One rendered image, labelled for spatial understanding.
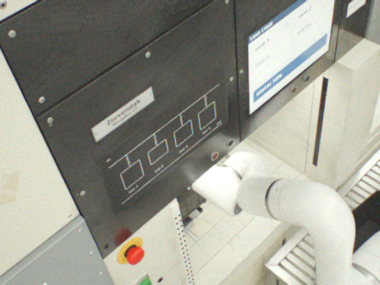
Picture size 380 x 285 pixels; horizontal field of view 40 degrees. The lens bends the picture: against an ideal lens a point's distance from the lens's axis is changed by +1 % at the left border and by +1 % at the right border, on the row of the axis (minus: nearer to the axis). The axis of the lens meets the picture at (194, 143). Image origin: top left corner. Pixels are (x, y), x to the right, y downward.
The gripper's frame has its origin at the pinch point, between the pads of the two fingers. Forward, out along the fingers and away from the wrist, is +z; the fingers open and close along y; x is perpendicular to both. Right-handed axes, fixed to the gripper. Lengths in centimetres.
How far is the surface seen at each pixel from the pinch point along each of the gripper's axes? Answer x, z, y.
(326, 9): 38, -31, 32
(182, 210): -20.8, -10.0, -2.2
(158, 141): 36.9, -27.9, -17.7
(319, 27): 34, -30, 30
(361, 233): -46, -48, 39
